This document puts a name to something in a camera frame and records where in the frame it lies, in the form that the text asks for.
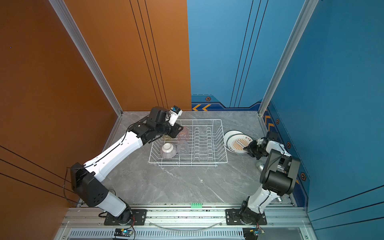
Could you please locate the pink glass cup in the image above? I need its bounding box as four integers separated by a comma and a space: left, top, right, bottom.
177, 127, 190, 141

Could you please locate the yellow glass cup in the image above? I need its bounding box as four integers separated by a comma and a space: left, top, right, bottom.
162, 135, 175, 143

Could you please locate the white plate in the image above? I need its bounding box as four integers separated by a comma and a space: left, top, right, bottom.
228, 134, 254, 155
224, 130, 243, 153

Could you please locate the clear glass cup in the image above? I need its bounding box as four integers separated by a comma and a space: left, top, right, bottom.
177, 140, 190, 155

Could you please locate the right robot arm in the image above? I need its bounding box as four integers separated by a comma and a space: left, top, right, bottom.
239, 131, 301, 225

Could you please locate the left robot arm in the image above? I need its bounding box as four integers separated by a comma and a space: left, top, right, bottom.
70, 106, 183, 225

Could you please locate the silver microphone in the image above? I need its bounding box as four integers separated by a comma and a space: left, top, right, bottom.
256, 162, 265, 173

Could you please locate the white ribbed bowl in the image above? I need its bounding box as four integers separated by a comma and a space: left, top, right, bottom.
161, 143, 177, 159

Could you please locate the green terminal connector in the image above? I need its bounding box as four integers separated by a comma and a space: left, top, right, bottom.
191, 203, 203, 209

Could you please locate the right circuit board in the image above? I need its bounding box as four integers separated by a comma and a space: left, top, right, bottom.
243, 228, 261, 240

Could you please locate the circuit board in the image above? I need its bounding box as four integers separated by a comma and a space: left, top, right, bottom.
114, 228, 135, 240
243, 228, 261, 240

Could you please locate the left circuit board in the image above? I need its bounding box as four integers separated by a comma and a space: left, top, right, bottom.
114, 228, 135, 240

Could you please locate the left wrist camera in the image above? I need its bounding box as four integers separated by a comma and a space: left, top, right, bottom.
169, 106, 183, 126

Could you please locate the white wire dish rack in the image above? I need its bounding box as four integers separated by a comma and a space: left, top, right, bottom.
149, 119, 228, 167

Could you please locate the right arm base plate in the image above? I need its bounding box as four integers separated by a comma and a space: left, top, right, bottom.
225, 209, 268, 226

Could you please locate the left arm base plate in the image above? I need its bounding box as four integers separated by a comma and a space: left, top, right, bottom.
104, 209, 148, 227

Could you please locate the aluminium front rail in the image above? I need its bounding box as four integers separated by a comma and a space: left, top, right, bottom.
60, 206, 312, 229

